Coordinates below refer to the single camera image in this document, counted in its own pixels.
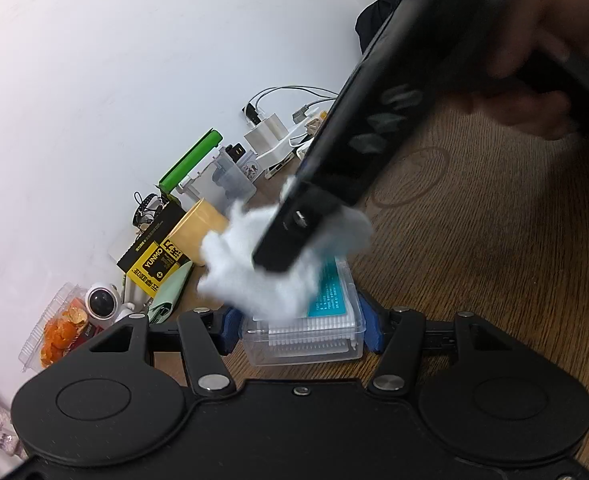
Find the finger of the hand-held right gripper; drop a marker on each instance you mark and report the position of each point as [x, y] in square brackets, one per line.
[289, 235]

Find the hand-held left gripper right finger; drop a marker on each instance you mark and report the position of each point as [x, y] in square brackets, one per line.
[372, 325]

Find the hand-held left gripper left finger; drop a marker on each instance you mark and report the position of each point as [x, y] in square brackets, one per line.
[232, 330]

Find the white cloth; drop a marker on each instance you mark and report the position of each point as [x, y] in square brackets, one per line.
[254, 285]

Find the clear plastic container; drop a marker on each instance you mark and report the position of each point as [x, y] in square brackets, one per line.
[324, 342]

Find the person's right hand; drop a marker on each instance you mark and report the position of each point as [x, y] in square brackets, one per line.
[544, 15]

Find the green folded cloth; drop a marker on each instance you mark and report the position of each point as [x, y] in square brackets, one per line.
[172, 295]

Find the white printed card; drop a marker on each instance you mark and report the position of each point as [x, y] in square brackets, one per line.
[249, 169]

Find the white power strip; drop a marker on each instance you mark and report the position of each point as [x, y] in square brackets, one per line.
[284, 152]

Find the dark clothing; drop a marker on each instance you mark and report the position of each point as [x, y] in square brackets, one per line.
[377, 15]

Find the yellow mug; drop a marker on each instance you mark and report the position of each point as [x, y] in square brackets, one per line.
[194, 230]

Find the black adapter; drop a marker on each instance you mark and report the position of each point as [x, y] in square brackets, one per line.
[235, 152]

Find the white charger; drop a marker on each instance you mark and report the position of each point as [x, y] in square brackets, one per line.
[267, 132]

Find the black yellow box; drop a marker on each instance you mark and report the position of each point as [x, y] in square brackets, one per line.
[149, 255]

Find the green-lidded clear box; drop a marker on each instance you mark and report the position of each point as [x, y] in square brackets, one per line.
[189, 160]

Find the black plug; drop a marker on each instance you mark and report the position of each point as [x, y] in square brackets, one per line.
[249, 111]

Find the white astronaut figurine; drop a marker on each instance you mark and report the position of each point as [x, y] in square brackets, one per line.
[99, 302]

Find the red box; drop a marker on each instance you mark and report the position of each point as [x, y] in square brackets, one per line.
[88, 334]

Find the black wristband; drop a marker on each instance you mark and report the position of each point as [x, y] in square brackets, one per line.
[147, 202]

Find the clear clamshell with orange peels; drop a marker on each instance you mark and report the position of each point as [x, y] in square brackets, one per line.
[54, 337]

